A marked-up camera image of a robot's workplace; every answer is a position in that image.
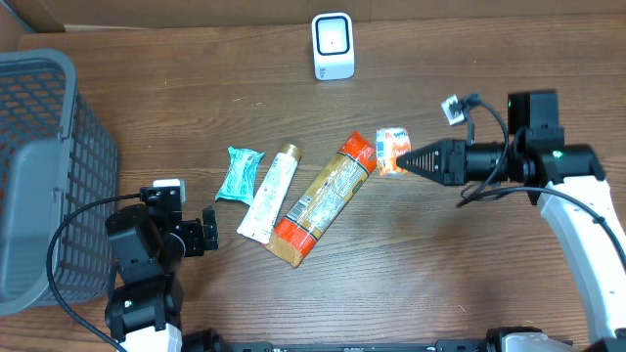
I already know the colourful packet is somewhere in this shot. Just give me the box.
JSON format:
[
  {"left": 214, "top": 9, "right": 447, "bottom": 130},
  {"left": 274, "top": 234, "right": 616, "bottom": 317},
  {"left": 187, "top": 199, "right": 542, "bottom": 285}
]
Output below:
[{"left": 215, "top": 147, "right": 265, "bottom": 205}]

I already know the small orange juice box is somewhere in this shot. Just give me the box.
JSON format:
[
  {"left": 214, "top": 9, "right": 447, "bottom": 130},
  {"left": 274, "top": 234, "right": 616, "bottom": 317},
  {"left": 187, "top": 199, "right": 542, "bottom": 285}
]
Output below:
[{"left": 376, "top": 127, "right": 412, "bottom": 177}]

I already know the white tube gold cap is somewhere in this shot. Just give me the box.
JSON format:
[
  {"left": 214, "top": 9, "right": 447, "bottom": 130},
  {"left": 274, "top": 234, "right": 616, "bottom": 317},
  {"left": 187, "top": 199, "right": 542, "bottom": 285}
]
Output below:
[{"left": 237, "top": 144, "right": 301, "bottom": 244}]

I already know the orange spaghetti packet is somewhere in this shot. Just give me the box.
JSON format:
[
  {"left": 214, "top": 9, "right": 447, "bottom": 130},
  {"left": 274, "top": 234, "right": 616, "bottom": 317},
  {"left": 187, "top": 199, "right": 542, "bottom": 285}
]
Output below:
[{"left": 265, "top": 131, "right": 377, "bottom": 268}]

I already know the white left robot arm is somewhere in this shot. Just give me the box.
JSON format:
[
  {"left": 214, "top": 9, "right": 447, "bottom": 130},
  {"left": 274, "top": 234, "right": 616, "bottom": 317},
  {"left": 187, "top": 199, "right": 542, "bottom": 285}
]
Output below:
[{"left": 105, "top": 180, "right": 219, "bottom": 351}]

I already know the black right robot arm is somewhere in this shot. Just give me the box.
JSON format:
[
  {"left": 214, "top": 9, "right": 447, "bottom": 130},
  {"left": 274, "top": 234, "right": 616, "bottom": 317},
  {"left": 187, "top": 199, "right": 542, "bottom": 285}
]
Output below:
[{"left": 396, "top": 90, "right": 625, "bottom": 351}]

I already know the white barcode scanner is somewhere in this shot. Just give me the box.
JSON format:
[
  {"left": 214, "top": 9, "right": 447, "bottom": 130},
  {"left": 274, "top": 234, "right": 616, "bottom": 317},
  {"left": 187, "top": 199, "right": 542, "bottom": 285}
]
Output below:
[{"left": 311, "top": 12, "right": 355, "bottom": 81}]

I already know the grey plastic mesh basket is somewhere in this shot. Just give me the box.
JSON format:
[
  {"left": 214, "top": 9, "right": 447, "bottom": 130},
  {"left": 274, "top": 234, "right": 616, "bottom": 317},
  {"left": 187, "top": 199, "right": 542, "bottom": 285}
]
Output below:
[{"left": 1, "top": 49, "right": 120, "bottom": 316}]

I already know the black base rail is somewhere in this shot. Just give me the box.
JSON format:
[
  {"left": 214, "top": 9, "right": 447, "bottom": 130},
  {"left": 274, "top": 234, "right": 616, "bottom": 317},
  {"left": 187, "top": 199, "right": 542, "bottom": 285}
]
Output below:
[{"left": 181, "top": 330, "right": 497, "bottom": 352}]

